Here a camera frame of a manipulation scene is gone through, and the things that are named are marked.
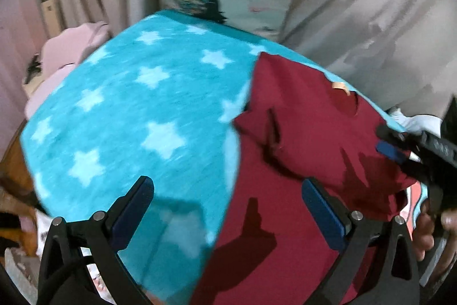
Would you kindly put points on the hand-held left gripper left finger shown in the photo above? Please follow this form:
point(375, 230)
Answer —
point(128, 215)

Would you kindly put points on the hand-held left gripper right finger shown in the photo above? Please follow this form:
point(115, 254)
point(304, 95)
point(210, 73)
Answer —
point(323, 215)

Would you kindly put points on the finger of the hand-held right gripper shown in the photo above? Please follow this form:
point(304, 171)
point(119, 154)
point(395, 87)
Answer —
point(392, 149)

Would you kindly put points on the dark red shirt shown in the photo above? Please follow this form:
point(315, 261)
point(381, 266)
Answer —
point(303, 162)

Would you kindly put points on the person's right hand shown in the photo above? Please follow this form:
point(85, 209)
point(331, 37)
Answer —
point(426, 237)

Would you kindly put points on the white cloth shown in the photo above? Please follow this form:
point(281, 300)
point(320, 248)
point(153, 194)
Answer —
point(416, 121)

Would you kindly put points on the turquoise star-print blanket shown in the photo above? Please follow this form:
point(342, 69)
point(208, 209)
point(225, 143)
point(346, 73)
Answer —
point(142, 119)

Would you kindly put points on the beige curtain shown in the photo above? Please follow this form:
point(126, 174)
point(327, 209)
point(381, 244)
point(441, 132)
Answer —
point(371, 19)

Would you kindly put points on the pink cloth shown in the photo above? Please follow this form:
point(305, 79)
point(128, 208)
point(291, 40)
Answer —
point(66, 58)

